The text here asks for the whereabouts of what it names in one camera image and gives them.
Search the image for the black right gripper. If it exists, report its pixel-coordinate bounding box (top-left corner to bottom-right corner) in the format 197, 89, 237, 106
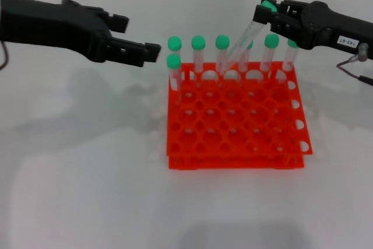
253, 0, 373, 57

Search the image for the left gripper cable with plug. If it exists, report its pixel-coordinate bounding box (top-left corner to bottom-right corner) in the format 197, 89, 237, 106
0, 38, 9, 71

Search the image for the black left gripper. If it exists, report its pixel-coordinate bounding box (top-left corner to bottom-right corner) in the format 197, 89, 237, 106
0, 0, 162, 68

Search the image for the green capped clear test tube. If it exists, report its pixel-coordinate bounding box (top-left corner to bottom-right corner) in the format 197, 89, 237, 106
281, 38, 300, 72
215, 34, 230, 86
166, 54, 183, 106
260, 33, 280, 72
237, 40, 254, 83
191, 35, 206, 88
223, 0, 278, 73
168, 36, 183, 86

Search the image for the orange plastic test tube rack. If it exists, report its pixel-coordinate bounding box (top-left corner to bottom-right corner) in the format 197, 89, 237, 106
166, 61, 314, 171

